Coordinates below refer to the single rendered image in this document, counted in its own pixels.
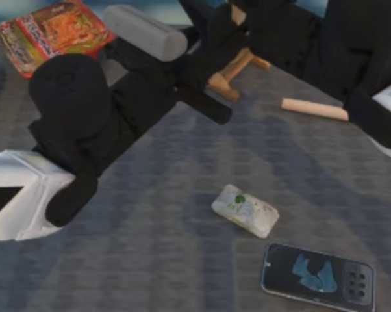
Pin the white cylinder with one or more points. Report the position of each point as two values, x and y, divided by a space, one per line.
140 29

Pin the small wooden stand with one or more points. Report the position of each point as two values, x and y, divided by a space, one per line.
236 67

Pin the red instant noodle packet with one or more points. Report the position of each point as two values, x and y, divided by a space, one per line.
52 32

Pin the beige cylindrical stick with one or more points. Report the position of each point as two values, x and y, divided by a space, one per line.
314 109

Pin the black smartphone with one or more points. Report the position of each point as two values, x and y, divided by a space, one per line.
315 276

